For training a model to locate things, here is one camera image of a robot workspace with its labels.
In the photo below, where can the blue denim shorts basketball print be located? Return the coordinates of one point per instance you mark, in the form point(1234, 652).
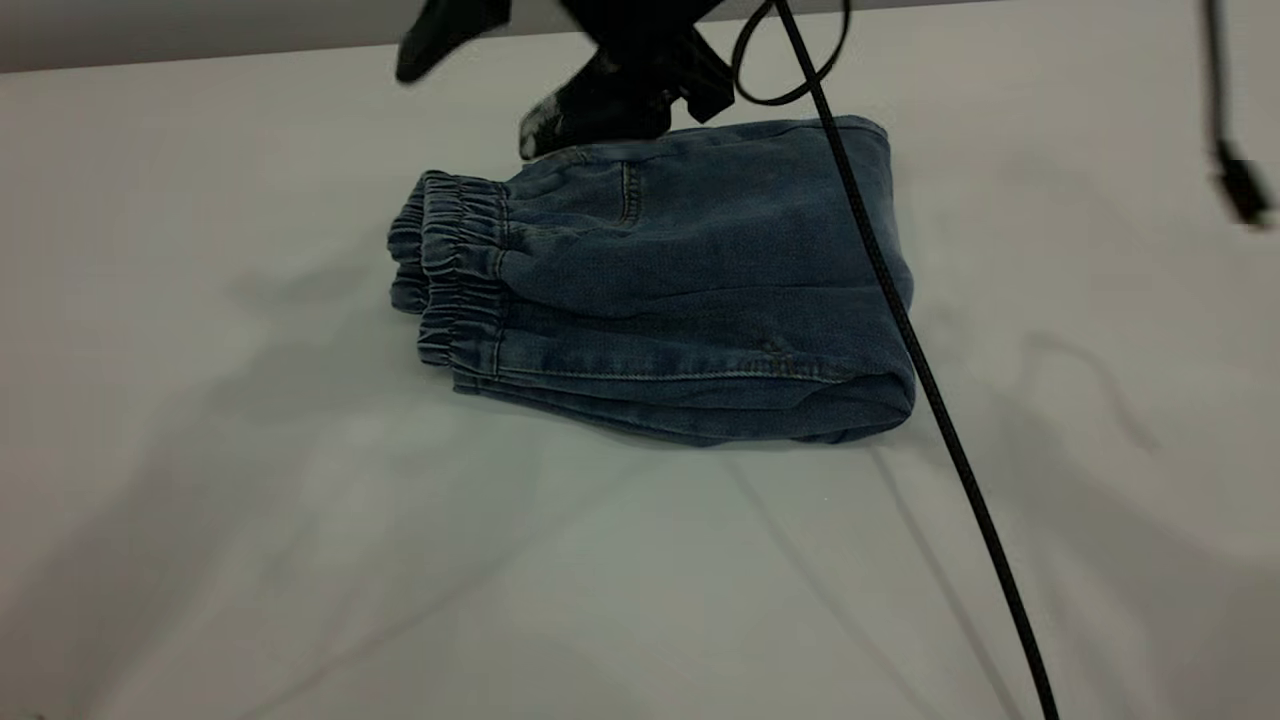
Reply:
point(700, 280)

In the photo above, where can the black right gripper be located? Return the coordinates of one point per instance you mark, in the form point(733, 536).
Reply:
point(650, 40)

